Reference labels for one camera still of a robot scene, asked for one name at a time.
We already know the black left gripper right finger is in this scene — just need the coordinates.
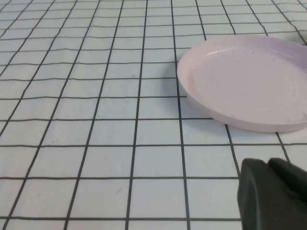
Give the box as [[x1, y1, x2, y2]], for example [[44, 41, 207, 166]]
[[267, 157, 307, 230]]

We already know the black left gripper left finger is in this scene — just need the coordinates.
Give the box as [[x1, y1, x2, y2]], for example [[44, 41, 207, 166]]
[[236, 157, 289, 230]]

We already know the pink round plate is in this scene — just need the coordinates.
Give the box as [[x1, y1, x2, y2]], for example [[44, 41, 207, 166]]
[[177, 34, 307, 133]]

